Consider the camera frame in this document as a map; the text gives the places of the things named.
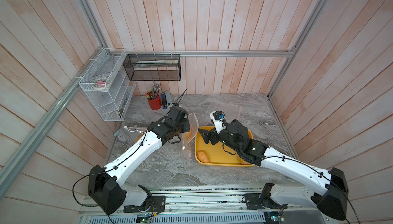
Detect blue black stapler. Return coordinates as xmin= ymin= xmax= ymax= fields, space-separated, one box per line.
xmin=161 ymin=92 xmax=167 ymax=109

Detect tape roll on shelf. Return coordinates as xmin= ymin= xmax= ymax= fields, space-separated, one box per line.
xmin=92 ymin=76 xmax=112 ymax=91

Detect yellow plastic tray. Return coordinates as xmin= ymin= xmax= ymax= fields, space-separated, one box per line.
xmin=195 ymin=126 xmax=254 ymax=167

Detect brown potato front left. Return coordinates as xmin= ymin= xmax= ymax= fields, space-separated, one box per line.
xmin=196 ymin=151 xmax=210 ymax=163

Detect black mesh wall basket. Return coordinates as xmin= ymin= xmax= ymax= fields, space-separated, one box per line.
xmin=123 ymin=54 xmax=182 ymax=82

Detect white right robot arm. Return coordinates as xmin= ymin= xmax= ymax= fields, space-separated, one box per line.
xmin=198 ymin=120 xmax=349 ymax=221

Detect red pen cup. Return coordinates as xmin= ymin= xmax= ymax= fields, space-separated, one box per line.
xmin=147 ymin=96 xmax=162 ymax=110

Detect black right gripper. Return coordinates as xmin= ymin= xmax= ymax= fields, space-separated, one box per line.
xmin=199 ymin=127 xmax=243 ymax=155

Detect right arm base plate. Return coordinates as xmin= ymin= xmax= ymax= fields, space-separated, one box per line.
xmin=242 ymin=183 xmax=288 ymax=210

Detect clear zipper bag pink zip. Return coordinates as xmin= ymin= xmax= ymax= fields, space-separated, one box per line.
xmin=123 ymin=126 xmax=147 ymax=146

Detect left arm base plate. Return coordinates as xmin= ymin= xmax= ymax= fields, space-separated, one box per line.
xmin=123 ymin=185 xmax=166 ymax=214

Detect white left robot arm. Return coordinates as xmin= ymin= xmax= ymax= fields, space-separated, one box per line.
xmin=88 ymin=104 xmax=190 ymax=215

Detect white wire shelf rack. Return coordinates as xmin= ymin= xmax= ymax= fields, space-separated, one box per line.
xmin=79 ymin=48 xmax=135 ymax=122

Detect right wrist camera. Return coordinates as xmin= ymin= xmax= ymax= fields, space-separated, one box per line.
xmin=209 ymin=110 xmax=226 ymax=134

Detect clear zipper bag pink dots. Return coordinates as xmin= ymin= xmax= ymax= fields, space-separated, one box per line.
xmin=205 ymin=101 xmax=242 ymax=122

